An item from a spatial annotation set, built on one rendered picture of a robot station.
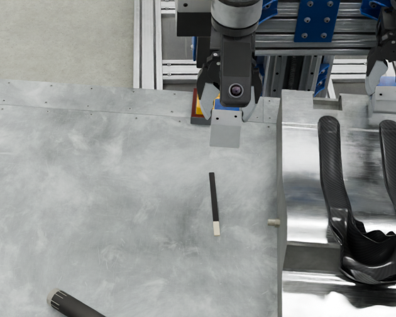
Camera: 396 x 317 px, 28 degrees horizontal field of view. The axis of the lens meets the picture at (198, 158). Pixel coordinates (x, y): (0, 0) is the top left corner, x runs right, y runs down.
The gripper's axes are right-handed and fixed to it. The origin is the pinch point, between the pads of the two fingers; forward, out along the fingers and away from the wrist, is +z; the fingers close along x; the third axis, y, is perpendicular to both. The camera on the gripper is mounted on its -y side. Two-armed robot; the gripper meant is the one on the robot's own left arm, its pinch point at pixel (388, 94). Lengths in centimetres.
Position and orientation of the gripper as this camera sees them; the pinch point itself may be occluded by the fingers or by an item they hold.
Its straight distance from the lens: 146.4
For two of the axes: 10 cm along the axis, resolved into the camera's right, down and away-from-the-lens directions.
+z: -0.4, 6.6, 7.5
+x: -10.0, -0.7, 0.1
